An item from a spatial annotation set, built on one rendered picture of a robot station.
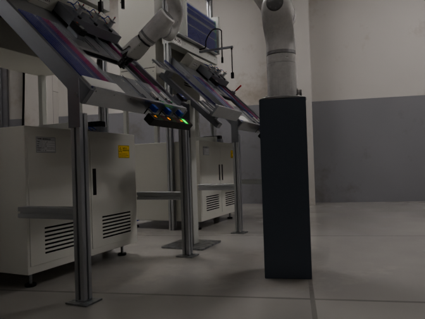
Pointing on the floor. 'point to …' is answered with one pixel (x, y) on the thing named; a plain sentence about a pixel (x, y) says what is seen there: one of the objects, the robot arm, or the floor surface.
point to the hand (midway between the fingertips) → (123, 63)
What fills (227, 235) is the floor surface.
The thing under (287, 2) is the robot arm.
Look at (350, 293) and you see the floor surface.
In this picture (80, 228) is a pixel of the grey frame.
